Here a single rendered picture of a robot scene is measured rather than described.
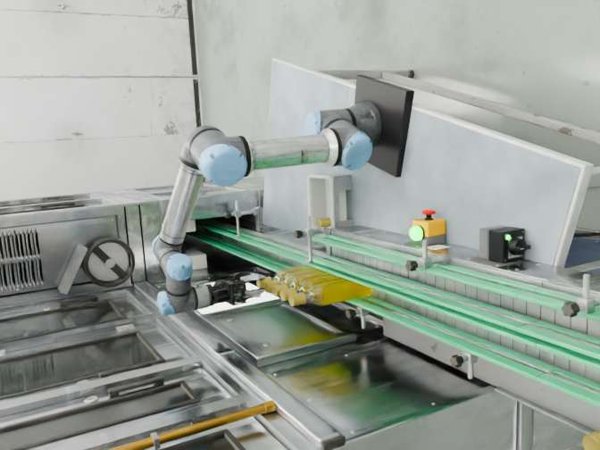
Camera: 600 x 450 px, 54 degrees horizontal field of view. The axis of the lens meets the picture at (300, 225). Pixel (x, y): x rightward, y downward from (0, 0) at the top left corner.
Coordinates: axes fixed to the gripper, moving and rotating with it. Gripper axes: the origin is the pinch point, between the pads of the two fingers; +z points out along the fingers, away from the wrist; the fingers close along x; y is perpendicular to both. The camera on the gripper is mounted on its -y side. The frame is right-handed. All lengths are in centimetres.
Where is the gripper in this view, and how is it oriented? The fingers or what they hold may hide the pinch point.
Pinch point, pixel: (261, 283)
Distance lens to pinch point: 198.2
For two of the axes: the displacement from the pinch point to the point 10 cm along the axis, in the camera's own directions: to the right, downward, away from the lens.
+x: -0.6, -9.9, -1.5
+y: 4.9, 1.0, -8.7
